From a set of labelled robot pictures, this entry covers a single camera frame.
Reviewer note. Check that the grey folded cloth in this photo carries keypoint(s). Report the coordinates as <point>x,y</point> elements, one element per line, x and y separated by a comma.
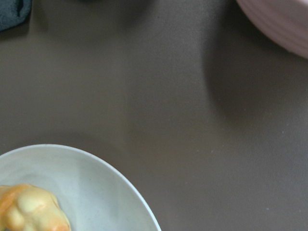
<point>13,12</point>

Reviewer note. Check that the glazed twisted donut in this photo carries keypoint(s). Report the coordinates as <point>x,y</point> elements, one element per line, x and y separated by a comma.
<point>25,207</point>

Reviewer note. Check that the pink ribbed bowl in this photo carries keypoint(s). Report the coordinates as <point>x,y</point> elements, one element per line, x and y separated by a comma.
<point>283,21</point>

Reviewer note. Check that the white round plate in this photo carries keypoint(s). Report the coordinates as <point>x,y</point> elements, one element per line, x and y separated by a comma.
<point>93,194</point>

